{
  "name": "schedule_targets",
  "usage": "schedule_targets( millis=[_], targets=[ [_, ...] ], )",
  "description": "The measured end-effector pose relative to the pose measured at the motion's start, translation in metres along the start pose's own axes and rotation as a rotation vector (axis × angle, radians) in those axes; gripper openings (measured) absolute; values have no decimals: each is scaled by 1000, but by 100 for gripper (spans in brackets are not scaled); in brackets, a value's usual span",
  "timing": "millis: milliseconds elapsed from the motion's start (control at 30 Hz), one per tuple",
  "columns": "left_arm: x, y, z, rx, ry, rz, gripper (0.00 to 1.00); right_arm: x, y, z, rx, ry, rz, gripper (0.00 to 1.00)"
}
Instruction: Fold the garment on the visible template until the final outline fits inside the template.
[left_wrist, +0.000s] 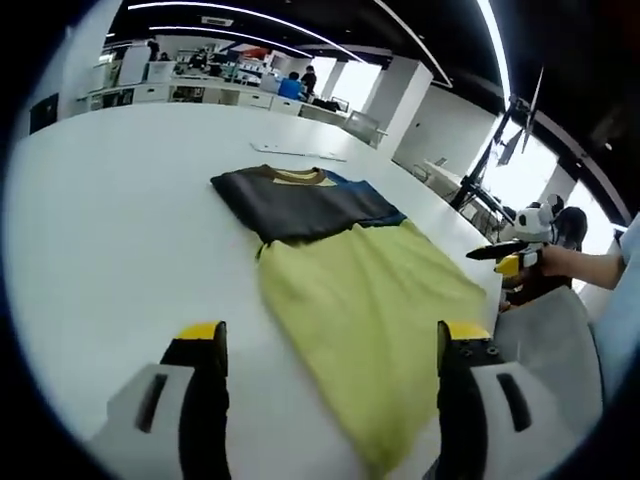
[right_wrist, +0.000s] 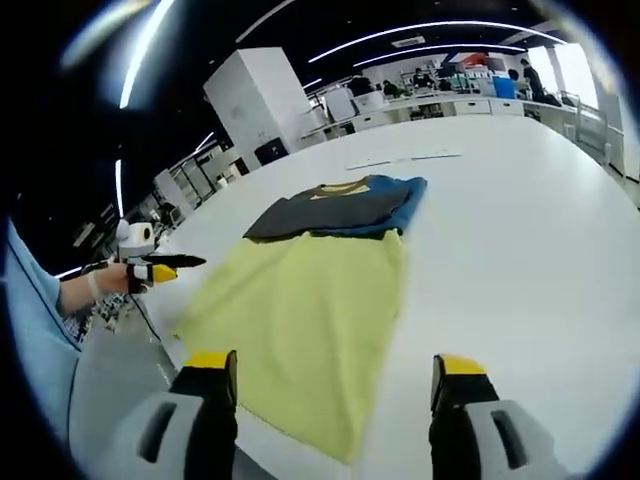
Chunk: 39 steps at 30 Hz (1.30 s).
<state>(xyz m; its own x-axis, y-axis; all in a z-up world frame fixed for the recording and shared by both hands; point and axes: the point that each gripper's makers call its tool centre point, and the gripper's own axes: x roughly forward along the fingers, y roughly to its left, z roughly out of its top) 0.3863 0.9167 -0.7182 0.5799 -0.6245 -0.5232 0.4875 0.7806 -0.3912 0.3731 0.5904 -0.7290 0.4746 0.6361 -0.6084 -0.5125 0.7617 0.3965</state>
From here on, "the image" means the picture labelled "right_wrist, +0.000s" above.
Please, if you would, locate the long white workbench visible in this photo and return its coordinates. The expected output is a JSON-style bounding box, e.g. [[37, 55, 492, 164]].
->
[[299, 92, 556, 141]]

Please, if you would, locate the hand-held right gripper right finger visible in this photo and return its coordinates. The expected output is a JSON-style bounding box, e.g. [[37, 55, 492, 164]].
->
[[428, 352, 559, 480]]

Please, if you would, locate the tall white cabinet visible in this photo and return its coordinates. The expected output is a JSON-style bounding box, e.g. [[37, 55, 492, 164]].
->
[[324, 87, 359, 124]]

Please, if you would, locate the person's left hand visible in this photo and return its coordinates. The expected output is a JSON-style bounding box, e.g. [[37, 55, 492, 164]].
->
[[92, 260, 137, 297]]

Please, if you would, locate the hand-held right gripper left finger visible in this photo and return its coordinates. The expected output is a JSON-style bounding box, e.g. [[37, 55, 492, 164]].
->
[[115, 348, 240, 480]]

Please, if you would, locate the yellow black blue garment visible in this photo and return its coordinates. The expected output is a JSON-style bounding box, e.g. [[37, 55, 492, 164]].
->
[[174, 173, 429, 464]]

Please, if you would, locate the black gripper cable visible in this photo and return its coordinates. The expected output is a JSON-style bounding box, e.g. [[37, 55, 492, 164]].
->
[[127, 292, 164, 344]]

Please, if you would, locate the black square panel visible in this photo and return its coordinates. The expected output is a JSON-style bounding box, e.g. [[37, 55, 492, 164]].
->
[[254, 138, 291, 167]]

